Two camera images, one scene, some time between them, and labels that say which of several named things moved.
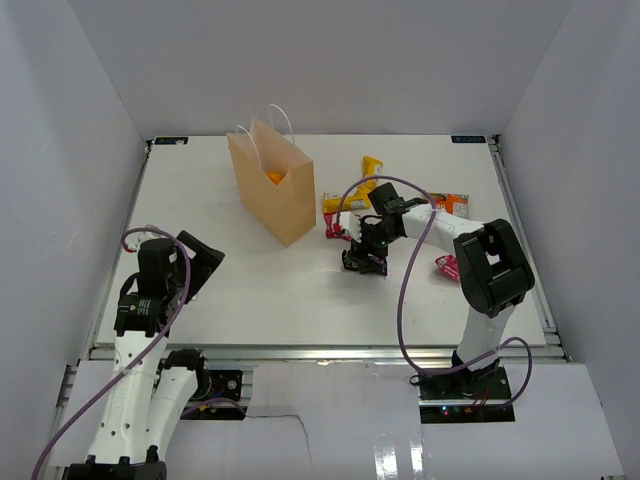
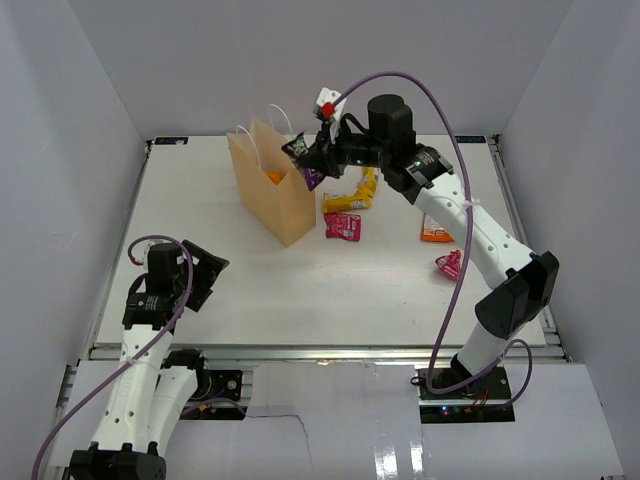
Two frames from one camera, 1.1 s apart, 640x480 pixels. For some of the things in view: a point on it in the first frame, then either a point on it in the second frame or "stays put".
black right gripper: (366, 265) to (324, 155)
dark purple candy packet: (349, 264) to (297, 148)
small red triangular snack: (450, 265) stays put
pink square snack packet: (333, 228) stays put
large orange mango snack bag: (275, 176) stays put
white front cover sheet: (361, 421) stays put
